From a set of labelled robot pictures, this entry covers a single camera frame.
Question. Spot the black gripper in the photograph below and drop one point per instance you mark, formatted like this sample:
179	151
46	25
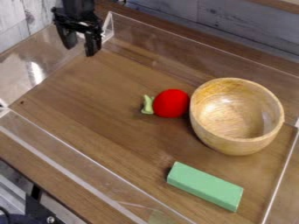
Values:
74	16

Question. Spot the wooden bowl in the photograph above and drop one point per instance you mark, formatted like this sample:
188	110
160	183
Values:
236	115

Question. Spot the red round plush tomato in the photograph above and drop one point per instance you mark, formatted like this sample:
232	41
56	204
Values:
169	104

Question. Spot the black clamp with bolt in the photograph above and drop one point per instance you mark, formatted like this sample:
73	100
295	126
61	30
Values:
38	213

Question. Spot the green rectangular block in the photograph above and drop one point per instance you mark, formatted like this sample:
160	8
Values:
205	186

